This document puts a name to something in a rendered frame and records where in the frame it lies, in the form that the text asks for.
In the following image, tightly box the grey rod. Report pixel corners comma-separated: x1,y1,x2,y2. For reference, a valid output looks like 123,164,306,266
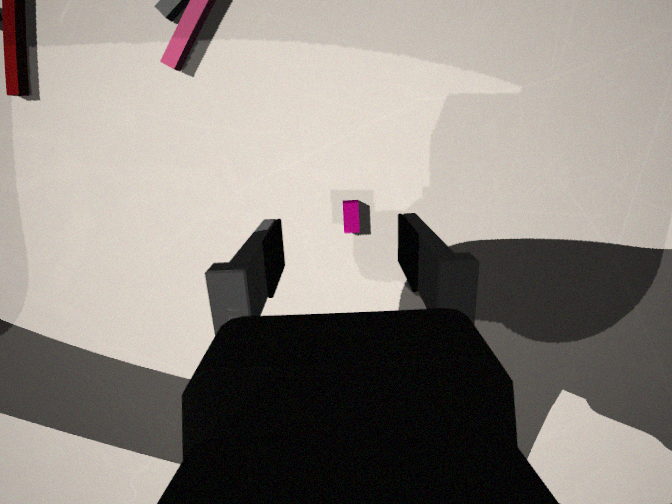
155,0,190,22

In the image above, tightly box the red rod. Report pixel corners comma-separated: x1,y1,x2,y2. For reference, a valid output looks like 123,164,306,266
2,0,29,96

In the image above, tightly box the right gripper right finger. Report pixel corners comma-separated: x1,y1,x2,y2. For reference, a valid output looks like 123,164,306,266
398,213,479,324

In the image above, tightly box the pink rod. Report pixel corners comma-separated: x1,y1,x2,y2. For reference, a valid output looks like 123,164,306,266
160,0,216,71

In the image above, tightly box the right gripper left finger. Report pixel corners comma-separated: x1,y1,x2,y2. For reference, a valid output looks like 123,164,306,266
205,219,285,335

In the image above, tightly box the magenta rectangular block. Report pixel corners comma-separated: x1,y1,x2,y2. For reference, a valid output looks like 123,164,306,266
343,200,360,233

